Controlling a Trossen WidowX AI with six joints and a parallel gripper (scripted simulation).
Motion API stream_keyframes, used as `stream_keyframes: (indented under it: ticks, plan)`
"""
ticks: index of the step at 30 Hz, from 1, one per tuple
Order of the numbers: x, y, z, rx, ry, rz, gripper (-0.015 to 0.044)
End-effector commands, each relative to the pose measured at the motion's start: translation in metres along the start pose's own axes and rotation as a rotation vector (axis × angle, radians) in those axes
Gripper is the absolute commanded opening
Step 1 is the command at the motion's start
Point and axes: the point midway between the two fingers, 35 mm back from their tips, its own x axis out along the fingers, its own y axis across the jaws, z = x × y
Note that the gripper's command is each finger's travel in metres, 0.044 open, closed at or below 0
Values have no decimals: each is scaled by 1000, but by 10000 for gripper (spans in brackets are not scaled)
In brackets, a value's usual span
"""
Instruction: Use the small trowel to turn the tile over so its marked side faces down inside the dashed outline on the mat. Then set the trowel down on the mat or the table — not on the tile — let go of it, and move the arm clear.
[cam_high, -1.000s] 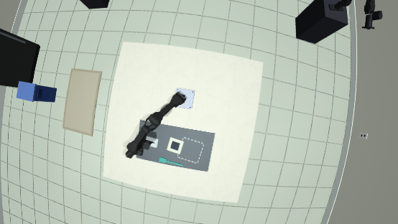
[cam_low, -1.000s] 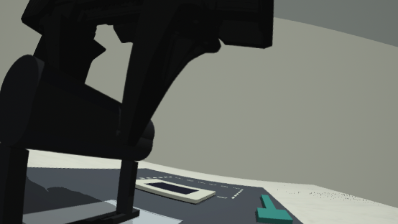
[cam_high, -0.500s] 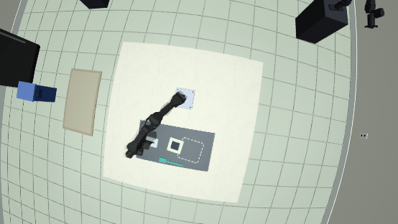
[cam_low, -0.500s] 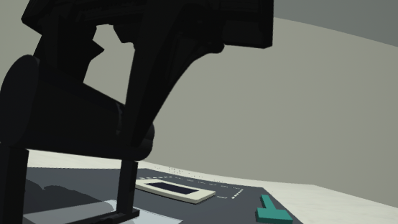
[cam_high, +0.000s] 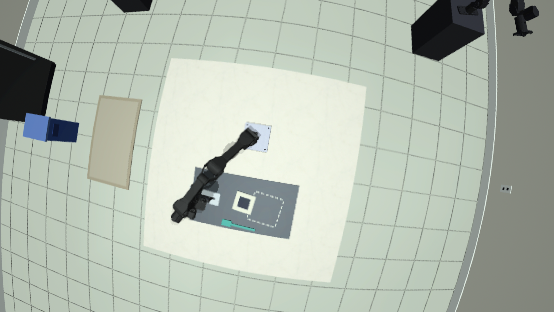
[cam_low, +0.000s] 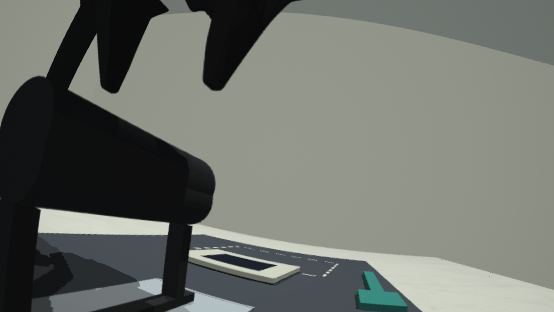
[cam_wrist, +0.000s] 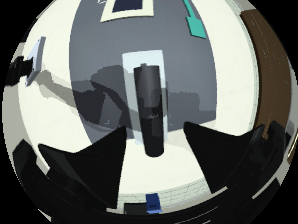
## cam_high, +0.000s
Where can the cream tile with dark rectangle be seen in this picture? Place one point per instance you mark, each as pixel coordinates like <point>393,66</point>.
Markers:
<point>243,202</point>

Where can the small trowel with black handle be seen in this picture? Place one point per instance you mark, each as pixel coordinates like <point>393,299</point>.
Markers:
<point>212,198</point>

